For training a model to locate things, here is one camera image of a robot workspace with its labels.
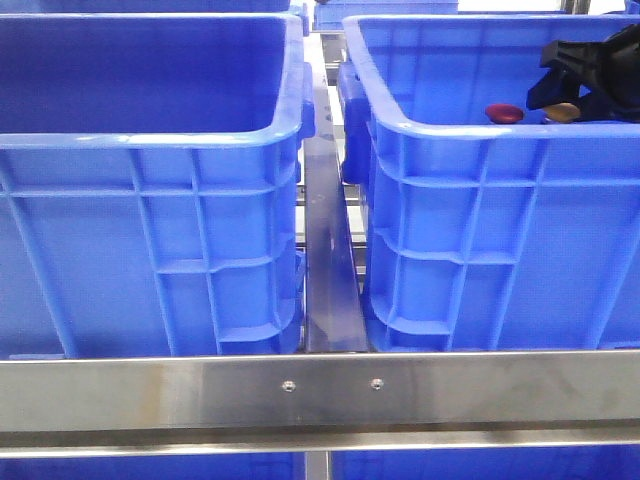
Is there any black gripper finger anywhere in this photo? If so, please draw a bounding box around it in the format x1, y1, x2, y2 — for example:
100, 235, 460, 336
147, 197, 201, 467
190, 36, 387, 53
539, 40, 607, 68
526, 69, 582, 110

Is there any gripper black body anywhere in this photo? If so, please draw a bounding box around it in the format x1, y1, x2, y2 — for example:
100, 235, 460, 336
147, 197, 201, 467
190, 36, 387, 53
579, 24, 639, 121

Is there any blue plastic crate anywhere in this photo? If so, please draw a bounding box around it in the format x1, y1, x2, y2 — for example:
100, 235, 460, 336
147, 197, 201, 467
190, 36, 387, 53
339, 15, 639, 352
1, 13, 314, 360

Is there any right blue plastic crate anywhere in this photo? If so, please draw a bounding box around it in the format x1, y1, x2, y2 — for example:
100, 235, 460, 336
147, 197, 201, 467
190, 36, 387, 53
339, 15, 639, 352

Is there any left blue plastic crate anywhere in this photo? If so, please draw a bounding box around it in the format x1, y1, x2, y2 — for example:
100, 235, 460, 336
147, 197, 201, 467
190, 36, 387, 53
1, 13, 314, 360

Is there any lower shelf blue crate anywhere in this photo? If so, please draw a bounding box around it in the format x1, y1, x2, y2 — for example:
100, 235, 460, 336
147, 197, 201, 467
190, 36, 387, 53
1, 446, 639, 479

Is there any rear blue crate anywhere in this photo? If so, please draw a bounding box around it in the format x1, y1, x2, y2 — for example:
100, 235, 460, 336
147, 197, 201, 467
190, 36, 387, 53
313, 0, 459, 31

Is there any red mushroom push button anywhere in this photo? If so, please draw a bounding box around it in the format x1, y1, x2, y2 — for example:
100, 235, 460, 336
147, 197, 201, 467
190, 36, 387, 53
485, 103, 524, 125

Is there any stainless steel rack frame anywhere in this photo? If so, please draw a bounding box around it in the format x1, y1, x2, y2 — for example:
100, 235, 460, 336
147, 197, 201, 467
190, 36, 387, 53
1, 33, 639, 479

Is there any yellow mushroom push button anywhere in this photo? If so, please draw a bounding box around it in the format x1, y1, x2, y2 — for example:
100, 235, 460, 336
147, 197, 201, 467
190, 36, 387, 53
542, 102, 581, 124

